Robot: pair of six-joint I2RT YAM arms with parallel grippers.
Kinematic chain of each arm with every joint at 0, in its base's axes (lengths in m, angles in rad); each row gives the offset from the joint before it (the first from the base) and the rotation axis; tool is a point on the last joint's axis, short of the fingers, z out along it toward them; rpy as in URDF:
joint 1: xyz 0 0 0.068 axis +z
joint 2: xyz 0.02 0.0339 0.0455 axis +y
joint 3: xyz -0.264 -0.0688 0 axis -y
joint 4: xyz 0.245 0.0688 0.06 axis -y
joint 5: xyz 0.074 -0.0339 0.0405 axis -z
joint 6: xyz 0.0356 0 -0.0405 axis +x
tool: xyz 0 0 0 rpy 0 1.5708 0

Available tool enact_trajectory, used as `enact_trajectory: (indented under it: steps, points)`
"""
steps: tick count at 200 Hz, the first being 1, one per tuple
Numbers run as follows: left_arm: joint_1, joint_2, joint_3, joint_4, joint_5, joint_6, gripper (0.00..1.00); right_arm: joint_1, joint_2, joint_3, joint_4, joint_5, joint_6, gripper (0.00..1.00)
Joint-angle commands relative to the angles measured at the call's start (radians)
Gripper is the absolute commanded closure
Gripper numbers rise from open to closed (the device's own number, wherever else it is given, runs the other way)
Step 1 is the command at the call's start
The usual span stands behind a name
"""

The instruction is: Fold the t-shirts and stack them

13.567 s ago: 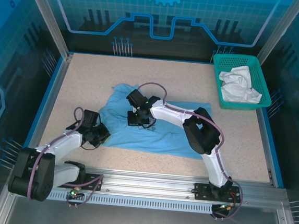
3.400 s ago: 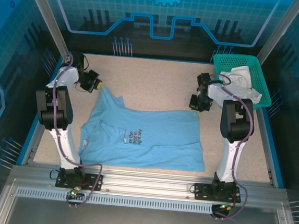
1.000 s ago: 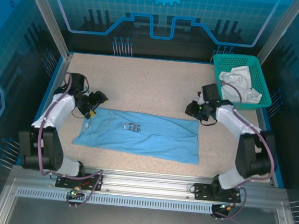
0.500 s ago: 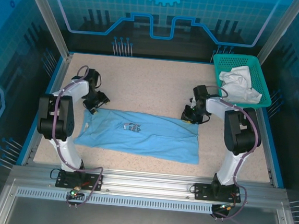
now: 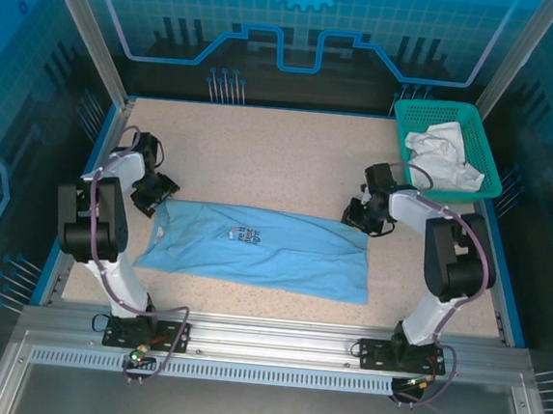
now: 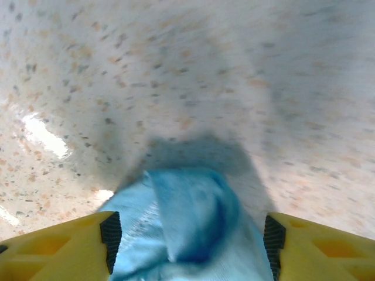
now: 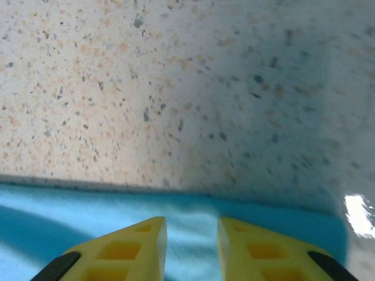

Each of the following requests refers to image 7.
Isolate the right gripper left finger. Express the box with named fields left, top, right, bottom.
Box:
left=35, top=216, right=168, bottom=281

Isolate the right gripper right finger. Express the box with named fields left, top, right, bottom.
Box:
left=217, top=216, right=360, bottom=281

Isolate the light blue printed t-shirt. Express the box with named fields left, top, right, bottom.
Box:
left=0, top=174, right=351, bottom=281

